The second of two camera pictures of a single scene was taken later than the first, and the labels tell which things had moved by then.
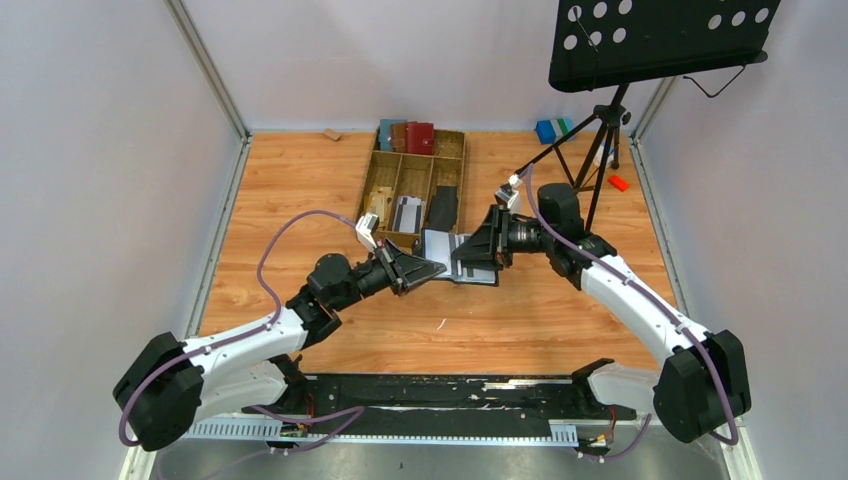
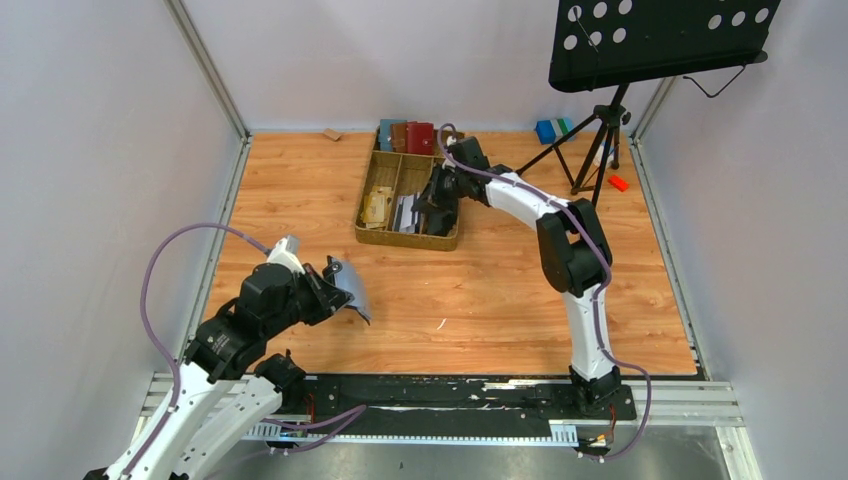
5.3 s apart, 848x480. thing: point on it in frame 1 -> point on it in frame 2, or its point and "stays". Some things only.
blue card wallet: x=385 y=133 stays
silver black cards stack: x=409 y=215 stays
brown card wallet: x=399 y=137 stays
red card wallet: x=420 y=137 stays
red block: x=618 y=182 stays
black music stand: x=611 y=43 stays
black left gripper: x=394 y=268 -> x=321 y=287
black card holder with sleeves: x=438 y=245 -> x=347 y=277
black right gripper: x=498 y=235 -> x=439 y=196
